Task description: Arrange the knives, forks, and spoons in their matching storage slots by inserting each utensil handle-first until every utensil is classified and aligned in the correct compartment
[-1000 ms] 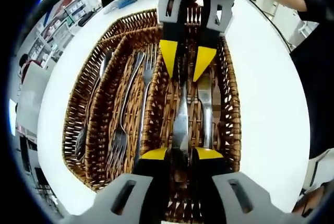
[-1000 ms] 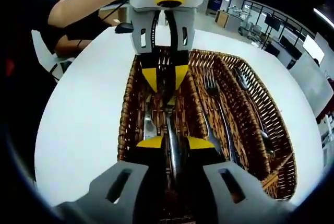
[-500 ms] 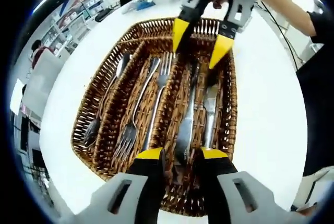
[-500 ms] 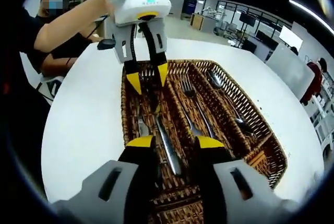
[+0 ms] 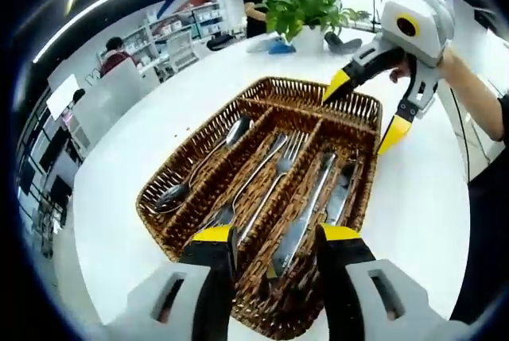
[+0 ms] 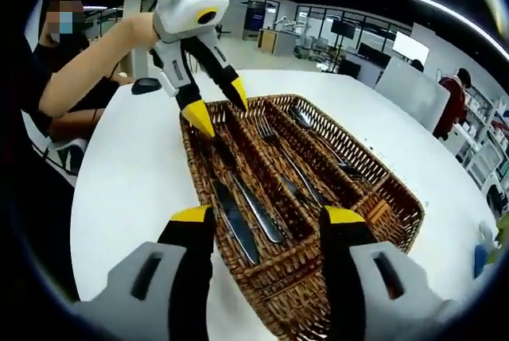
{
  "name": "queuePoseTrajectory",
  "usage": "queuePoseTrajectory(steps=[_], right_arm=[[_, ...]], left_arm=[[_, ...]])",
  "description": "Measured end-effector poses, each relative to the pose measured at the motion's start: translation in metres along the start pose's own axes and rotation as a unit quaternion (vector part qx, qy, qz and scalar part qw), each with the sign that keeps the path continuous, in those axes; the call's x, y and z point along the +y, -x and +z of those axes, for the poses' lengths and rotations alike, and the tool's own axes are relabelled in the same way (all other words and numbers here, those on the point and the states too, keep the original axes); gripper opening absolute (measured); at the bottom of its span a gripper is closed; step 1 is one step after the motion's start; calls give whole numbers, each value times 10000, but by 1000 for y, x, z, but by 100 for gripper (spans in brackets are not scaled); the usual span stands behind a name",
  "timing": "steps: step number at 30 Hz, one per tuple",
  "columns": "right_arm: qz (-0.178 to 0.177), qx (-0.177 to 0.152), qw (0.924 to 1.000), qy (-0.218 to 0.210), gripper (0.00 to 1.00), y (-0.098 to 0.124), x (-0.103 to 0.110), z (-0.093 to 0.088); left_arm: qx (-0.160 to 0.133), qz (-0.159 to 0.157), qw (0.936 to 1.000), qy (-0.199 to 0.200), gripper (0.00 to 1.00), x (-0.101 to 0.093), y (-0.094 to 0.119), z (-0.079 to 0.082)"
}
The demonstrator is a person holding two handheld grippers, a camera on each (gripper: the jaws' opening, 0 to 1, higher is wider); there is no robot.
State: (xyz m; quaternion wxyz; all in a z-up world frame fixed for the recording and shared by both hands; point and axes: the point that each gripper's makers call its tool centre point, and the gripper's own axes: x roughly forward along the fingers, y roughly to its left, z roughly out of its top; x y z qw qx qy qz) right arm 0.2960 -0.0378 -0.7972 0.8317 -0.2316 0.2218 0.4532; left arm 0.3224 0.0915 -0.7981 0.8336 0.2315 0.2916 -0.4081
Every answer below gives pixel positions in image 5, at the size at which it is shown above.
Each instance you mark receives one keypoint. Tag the translucent white office chair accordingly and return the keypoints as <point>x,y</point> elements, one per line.
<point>115,92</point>

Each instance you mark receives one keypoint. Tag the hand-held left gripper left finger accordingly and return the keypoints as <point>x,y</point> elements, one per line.
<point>210,277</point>

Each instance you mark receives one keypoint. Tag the stainless steel spoon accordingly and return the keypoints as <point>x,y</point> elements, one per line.
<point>238,132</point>
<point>173,198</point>

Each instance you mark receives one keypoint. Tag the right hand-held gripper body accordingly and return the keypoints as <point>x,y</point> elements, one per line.
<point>429,27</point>

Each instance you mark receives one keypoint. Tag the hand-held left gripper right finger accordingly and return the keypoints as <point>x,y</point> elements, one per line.
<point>346,277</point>

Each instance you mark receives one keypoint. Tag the row of black monitors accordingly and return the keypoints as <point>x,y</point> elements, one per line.
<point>59,146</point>

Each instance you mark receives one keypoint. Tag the dark grey gadget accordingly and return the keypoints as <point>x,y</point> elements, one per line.
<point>342,43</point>

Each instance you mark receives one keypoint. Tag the white storage shelf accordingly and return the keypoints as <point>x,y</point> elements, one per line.
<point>207,17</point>

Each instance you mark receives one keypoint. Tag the white display screen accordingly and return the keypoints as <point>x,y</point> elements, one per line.
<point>61,96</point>

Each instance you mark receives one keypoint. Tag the brown wicker utensil storage tray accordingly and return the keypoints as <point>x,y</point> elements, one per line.
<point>358,112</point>

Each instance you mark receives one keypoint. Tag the small blue object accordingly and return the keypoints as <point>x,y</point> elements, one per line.
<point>282,47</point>

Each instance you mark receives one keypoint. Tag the white mesh office chair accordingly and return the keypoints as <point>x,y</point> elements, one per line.
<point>181,49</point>

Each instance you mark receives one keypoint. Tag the green potted plant white pot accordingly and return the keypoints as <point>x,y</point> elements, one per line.
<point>302,7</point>

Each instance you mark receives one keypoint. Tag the person's right hand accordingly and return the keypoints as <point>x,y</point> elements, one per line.
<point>399,74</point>

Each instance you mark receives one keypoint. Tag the person's black clothing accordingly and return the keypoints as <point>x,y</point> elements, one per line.
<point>489,218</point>

